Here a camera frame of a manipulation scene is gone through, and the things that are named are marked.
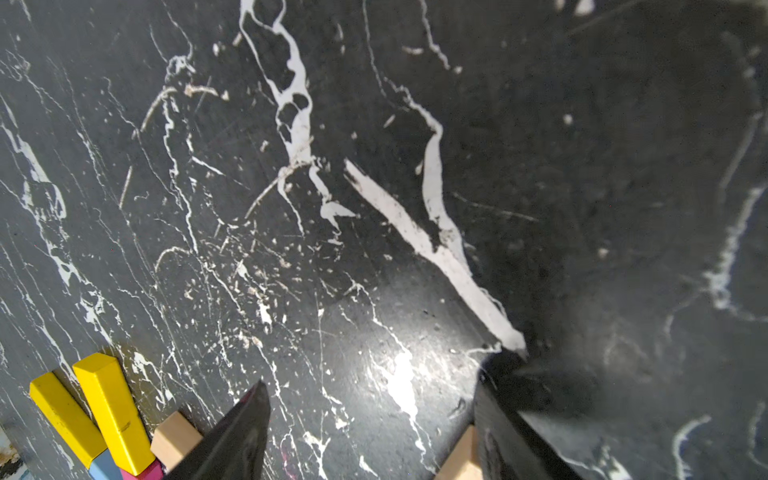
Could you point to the long natural wood block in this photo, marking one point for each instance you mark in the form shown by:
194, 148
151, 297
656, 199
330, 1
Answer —
173, 440

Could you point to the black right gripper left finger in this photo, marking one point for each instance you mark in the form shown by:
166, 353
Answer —
235, 448

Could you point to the small light blue block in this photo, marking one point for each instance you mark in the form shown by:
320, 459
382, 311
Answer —
103, 467

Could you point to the magenta rectangular block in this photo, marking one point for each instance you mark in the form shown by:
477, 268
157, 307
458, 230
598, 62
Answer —
154, 471

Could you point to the long yellow block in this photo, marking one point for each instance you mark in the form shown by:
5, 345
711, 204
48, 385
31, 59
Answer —
107, 393

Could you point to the short yellow block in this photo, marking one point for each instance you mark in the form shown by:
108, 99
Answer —
68, 419

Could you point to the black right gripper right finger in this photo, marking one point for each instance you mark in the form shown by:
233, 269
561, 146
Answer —
508, 447

